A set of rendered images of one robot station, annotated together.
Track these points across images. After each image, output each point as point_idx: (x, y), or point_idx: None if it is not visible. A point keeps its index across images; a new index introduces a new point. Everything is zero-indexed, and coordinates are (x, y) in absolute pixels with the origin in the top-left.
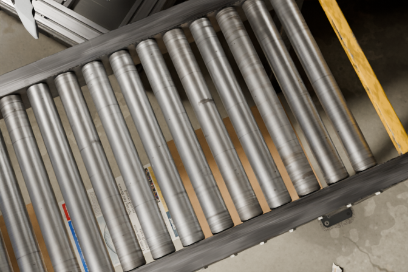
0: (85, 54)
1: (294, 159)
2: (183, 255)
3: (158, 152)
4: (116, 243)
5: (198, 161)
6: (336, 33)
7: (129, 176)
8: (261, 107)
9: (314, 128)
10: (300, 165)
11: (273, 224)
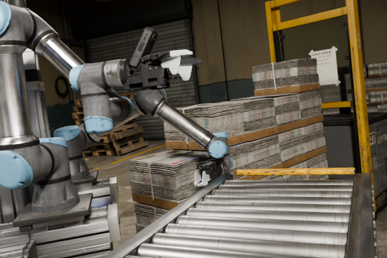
0: (160, 223)
1: (326, 191)
2: (355, 227)
3: (264, 219)
4: (314, 249)
5: (289, 211)
6: (270, 173)
7: (266, 231)
8: (281, 194)
9: (313, 185)
10: (331, 190)
11: (362, 201)
